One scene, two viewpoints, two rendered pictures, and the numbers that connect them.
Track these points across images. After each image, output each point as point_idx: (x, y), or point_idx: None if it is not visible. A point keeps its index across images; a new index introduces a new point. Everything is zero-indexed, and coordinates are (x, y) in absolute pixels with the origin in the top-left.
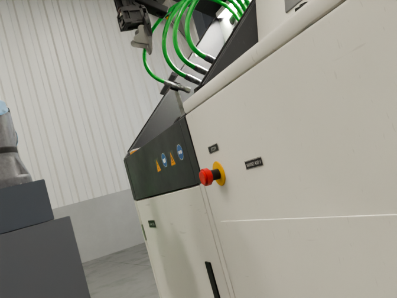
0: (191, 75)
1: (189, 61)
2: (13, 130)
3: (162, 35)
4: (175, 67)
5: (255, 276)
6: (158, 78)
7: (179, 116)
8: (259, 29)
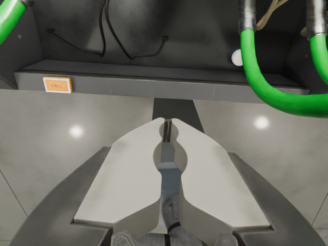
0: (255, 14)
1: (327, 52)
2: (167, 244)
3: (313, 117)
4: (256, 61)
5: None
6: (10, 27)
7: (107, 7)
8: None
